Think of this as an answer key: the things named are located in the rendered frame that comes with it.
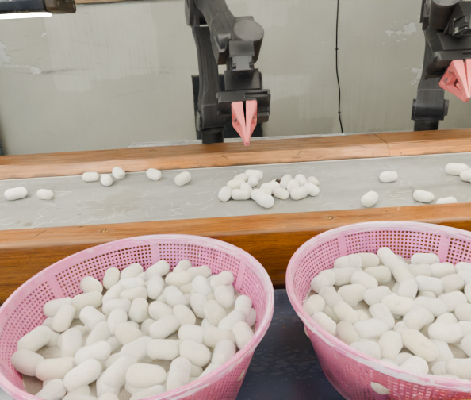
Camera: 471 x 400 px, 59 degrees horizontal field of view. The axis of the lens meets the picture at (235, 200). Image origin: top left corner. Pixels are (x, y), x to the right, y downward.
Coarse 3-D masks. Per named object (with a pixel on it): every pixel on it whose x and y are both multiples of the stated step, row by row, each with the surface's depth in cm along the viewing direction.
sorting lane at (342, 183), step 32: (352, 160) 87; (384, 160) 86; (416, 160) 85; (448, 160) 84; (0, 192) 80; (32, 192) 79; (64, 192) 78; (96, 192) 78; (128, 192) 77; (160, 192) 76; (192, 192) 75; (320, 192) 72; (352, 192) 71; (384, 192) 70; (448, 192) 69; (0, 224) 66; (32, 224) 66; (64, 224) 65; (96, 224) 64
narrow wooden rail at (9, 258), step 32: (128, 224) 58; (160, 224) 57; (192, 224) 57; (224, 224) 56; (256, 224) 56; (288, 224) 55; (320, 224) 55; (448, 224) 54; (0, 256) 54; (32, 256) 54; (64, 256) 54; (96, 256) 55; (128, 256) 55; (192, 256) 55; (256, 256) 55; (288, 256) 55; (448, 256) 56; (0, 288) 56
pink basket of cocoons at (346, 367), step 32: (352, 224) 53; (384, 224) 53; (416, 224) 52; (320, 256) 50; (288, 288) 41; (320, 352) 39; (352, 352) 32; (352, 384) 36; (384, 384) 33; (416, 384) 31; (448, 384) 29
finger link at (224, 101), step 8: (224, 96) 77; (232, 96) 77; (240, 96) 77; (224, 104) 77; (248, 104) 76; (256, 104) 76; (248, 112) 76; (256, 112) 79; (248, 120) 76; (256, 120) 81; (248, 128) 76; (248, 136) 75; (248, 144) 76
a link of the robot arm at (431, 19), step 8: (432, 0) 81; (440, 0) 81; (448, 0) 80; (456, 0) 80; (464, 0) 90; (424, 8) 92; (432, 8) 82; (440, 8) 81; (448, 8) 80; (424, 16) 91; (432, 16) 84; (440, 16) 82; (448, 16) 82; (424, 24) 92; (432, 24) 85; (440, 24) 84
